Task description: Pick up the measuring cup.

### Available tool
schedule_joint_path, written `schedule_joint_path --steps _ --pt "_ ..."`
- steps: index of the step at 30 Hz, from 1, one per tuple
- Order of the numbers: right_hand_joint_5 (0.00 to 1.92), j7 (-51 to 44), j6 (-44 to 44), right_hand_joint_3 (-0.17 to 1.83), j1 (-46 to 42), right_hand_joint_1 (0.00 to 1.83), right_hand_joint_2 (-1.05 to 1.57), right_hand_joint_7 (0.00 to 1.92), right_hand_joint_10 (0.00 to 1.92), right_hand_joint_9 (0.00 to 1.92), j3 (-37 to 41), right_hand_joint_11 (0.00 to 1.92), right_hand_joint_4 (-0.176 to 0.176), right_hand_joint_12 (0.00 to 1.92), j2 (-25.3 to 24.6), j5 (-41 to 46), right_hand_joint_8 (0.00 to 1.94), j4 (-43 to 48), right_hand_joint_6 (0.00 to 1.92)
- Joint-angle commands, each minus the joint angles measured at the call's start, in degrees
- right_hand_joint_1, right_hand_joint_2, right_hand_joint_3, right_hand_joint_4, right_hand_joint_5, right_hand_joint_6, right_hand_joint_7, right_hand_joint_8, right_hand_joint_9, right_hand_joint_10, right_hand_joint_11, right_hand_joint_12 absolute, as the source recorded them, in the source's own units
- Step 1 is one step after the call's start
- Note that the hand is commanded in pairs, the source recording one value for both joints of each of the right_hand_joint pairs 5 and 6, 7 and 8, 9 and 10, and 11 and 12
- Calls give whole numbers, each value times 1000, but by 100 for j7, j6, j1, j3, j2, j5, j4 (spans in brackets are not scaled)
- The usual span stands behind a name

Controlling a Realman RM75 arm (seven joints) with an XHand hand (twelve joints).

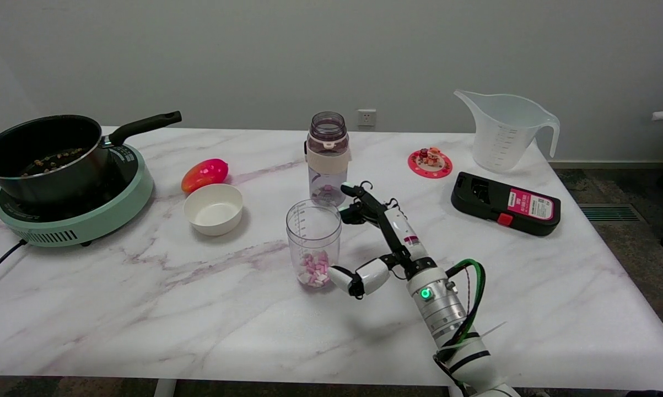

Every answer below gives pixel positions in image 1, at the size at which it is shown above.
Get red round coaster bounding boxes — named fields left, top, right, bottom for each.
left=408, top=149, right=453, bottom=179

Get red orange toy mango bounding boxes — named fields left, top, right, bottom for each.
left=181, top=159, right=229, bottom=194

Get small clear measuring cup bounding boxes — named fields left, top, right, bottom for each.
left=285, top=199, right=342, bottom=290

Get brown beans in saucepan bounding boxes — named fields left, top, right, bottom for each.
left=20, top=147, right=86, bottom=178

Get black green robot cables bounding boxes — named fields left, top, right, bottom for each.
left=433, top=259, right=487, bottom=393

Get purple bottle with beige sleeve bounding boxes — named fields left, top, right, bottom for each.
left=304, top=111, right=351, bottom=207

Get black saucepan with handle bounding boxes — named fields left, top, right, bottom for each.
left=0, top=111, right=182, bottom=205

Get white bowl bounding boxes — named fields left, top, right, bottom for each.
left=184, top=184, right=244, bottom=237

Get floor vent grille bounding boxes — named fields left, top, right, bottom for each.
left=578, top=203, right=642, bottom=223

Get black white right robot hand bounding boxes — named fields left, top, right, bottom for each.
left=329, top=181, right=438, bottom=300

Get mint green induction cooker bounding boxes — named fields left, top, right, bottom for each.
left=0, top=143, right=154, bottom=248

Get pink and white candies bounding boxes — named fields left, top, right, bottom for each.
left=299, top=252, right=332, bottom=288

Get large translucent measuring jug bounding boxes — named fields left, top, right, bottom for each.
left=454, top=90, right=560, bottom=173

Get black device with pink label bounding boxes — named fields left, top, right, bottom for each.
left=451, top=171, right=562, bottom=237

